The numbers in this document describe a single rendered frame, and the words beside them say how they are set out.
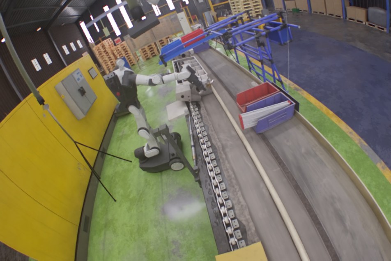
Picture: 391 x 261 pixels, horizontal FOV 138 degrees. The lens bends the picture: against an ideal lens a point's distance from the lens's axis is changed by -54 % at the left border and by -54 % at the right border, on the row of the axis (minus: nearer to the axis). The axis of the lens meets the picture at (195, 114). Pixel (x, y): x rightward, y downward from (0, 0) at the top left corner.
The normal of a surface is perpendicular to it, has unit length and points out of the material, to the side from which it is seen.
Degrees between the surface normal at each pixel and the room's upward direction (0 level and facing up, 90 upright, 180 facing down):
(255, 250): 0
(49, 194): 90
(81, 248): 90
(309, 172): 0
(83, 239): 90
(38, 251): 90
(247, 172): 0
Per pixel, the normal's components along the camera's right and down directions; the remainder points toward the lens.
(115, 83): 0.64, 0.36
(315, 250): -0.34, -0.75
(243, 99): 0.17, 0.52
